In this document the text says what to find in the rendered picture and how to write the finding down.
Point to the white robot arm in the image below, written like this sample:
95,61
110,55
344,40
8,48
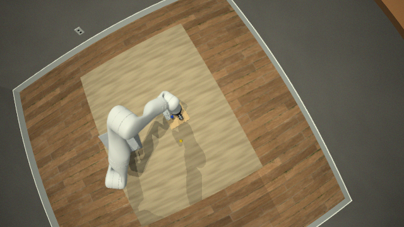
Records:
124,124

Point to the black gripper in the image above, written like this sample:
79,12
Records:
179,115

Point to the tan square mat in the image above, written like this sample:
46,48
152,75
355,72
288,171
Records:
174,122

